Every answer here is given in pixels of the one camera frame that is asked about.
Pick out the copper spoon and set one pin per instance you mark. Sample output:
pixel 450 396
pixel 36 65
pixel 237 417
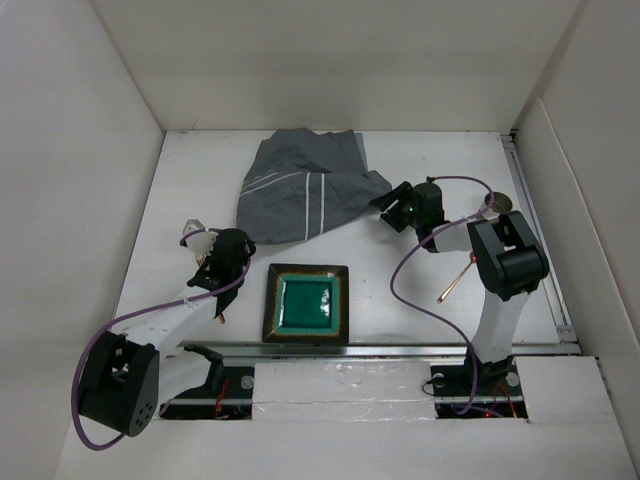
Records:
pixel 443 296

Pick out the grey striped cloth napkin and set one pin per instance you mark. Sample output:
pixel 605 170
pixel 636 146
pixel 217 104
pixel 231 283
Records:
pixel 302 184

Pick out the green square ceramic plate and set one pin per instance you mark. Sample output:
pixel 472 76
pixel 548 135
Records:
pixel 306 304

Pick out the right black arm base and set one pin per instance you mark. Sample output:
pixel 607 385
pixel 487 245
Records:
pixel 496 393

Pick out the copper fork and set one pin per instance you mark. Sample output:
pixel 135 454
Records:
pixel 200 260

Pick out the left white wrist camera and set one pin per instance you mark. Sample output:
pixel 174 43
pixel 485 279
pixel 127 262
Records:
pixel 197 238

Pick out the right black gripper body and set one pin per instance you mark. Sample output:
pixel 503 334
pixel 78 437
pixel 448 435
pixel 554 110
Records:
pixel 405 206

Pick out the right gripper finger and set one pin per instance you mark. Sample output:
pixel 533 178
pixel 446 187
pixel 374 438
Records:
pixel 398 223
pixel 384 202

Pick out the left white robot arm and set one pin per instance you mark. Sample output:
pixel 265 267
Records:
pixel 136 364

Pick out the aluminium rail at table front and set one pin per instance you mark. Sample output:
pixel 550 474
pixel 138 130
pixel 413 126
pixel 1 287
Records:
pixel 239 349

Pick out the metal cup with cork base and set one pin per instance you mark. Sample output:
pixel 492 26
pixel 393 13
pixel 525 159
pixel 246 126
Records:
pixel 495 204

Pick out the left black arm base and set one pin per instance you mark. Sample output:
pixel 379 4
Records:
pixel 197 385

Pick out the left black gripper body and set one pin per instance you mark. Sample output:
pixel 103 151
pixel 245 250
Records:
pixel 248 251

